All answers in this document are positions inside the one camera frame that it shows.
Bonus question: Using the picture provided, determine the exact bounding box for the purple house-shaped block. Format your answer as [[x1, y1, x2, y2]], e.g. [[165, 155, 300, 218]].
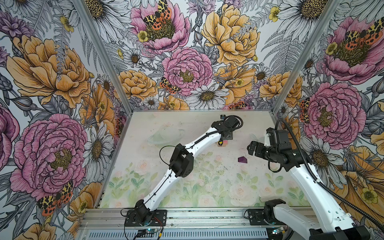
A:
[[238, 157, 248, 164]]

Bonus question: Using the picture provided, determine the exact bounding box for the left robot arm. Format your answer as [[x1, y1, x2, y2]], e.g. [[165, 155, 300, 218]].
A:
[[128, 116, 244, 226]]

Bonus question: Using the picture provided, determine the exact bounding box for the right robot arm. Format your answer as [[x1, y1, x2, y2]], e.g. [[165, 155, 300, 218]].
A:
[[247, 128, 371, 240]]

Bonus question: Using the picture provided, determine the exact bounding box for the small right circuit board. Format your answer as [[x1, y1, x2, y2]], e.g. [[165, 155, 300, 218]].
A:
[[271, 227, 286, 235]]

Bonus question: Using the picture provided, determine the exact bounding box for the green circuit board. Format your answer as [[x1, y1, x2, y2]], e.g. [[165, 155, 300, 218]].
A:
[[137, 228, 164, 237]]

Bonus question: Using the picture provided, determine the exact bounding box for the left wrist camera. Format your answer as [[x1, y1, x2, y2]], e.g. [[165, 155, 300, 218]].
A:
[[221, 115, 241, 128]]

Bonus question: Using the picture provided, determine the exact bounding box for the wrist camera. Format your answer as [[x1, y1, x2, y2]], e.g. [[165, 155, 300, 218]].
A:
[[267, 128, 292, 151], [221, 115, 241, 128]]

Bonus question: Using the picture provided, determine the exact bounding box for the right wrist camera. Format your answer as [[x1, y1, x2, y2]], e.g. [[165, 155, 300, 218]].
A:
[[267, 128, 292, 151]]

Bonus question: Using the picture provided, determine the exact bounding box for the right aluminium corner post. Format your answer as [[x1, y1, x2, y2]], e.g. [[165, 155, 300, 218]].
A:
[[272, 0, 341, 114]]

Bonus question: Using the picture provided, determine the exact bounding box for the aluminium corner post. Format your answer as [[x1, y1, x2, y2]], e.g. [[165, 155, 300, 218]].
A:
[[272, 0, 341, 114], [74, 1, 133, 117]]

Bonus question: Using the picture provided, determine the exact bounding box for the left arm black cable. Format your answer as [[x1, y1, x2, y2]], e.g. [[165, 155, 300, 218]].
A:
[[119, 114, 244, 217]]

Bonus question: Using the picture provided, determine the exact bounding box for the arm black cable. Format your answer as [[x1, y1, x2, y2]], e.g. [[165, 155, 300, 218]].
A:
[[274, 117, 384, 232], [119, 114, 244, 217]]

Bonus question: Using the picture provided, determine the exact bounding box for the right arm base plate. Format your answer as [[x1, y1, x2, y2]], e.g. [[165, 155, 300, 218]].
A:
[[243, 209, 285, 226]]

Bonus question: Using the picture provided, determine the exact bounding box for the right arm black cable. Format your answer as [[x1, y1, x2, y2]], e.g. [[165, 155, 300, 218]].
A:
[[274, 117, 384, 232]]

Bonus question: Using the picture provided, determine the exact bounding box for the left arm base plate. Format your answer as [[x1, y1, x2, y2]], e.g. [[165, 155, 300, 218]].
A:
[[124, 210, 168, 227]]

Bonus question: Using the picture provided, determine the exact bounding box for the aluminium front rail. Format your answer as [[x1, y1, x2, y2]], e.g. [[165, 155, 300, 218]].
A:
[[79, 206, 335, 229]]

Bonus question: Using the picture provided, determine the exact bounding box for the left aluminium corner post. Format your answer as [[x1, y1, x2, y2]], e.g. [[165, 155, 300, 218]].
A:
[[74, 1, 133, 117]]

